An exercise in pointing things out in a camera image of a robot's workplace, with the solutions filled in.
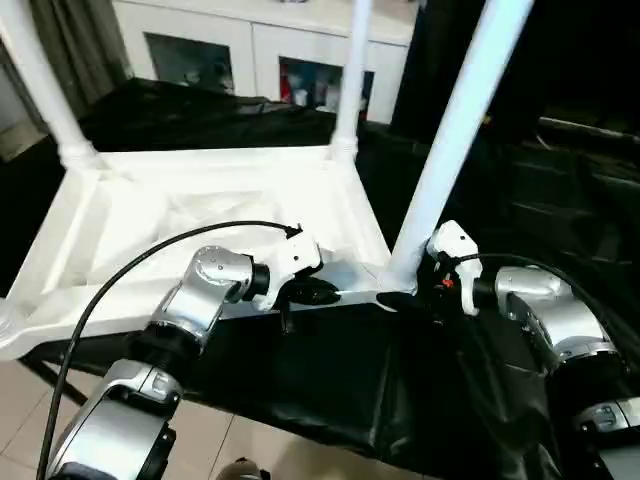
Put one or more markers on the white cabinet with glass doors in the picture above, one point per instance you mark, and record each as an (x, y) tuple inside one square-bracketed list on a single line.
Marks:
[(260, 40)]

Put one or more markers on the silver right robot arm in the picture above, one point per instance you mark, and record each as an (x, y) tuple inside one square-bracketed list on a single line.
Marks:
[(565, 320)]

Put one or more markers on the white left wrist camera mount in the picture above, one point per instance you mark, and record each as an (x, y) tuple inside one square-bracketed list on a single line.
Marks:
[(295, 255)]

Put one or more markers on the white plastic table leg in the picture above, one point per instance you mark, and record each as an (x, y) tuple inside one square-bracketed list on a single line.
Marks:
[(352, 75), (450, 125), (5, 325), (45, 75)]

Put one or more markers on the dark metal rod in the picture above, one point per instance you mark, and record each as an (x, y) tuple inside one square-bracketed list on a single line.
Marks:
[(575, 129)]

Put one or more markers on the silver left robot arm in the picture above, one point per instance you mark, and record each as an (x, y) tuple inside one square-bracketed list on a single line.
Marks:
[(200, 295)]

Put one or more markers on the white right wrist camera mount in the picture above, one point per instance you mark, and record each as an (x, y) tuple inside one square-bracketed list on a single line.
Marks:
[(452, 240)]

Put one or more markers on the white plastic table top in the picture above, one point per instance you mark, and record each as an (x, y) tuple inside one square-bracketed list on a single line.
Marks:
[(150, 170)]

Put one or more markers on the grey curtain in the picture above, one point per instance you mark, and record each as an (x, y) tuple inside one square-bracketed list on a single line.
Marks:
[(90, 45)]

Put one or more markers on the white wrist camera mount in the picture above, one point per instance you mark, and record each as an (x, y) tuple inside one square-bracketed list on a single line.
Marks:
[(295, 255), (452, 240)]

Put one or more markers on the black metal stand leg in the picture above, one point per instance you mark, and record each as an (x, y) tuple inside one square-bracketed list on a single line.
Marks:
[(50, 375)]

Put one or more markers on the black mat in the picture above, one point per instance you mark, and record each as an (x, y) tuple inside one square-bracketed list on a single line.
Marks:
[(350, 375)]

